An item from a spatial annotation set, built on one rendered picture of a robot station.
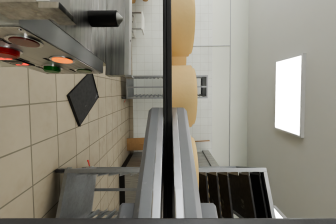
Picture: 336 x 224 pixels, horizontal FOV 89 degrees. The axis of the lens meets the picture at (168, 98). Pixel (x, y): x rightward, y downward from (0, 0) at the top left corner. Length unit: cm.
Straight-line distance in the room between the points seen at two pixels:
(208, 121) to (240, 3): 302
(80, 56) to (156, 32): 425
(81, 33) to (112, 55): 12
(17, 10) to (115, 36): 30
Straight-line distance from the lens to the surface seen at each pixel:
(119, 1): 53
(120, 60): 47
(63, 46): 32
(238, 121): 474
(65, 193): 182
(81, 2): 40
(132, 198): 400
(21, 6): 22
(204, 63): 447
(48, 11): 20
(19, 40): 29
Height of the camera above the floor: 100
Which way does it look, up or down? level
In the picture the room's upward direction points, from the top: 90 degrees clockwise
